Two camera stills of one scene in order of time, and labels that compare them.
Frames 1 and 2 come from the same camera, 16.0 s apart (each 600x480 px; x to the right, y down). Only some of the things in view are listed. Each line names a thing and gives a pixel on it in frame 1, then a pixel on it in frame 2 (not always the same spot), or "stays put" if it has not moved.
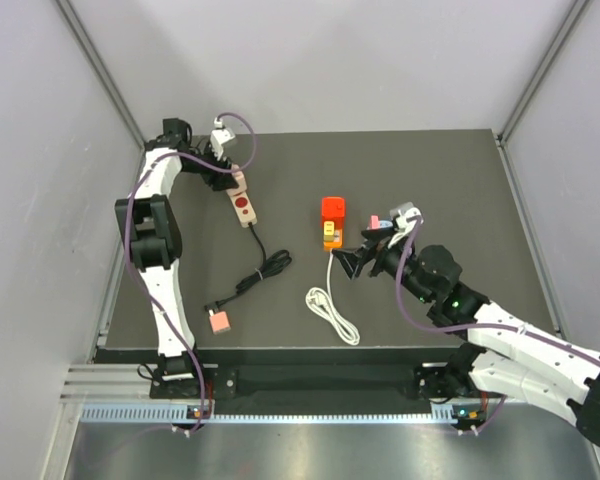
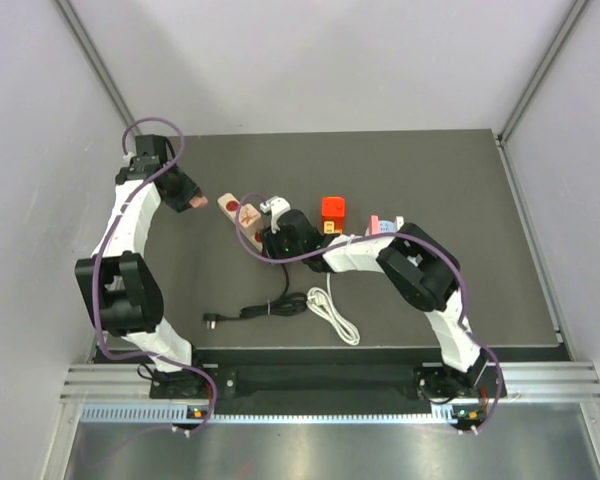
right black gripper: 352,260 -> 270,245
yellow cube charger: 328,231 stays put
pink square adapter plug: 375,221 stays put
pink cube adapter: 241,181 -> 249,218
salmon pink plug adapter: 220,322 -> 196,201
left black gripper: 220,180 -> 189,189
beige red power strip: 241,200 -> 230,206
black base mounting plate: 331,383 stays put
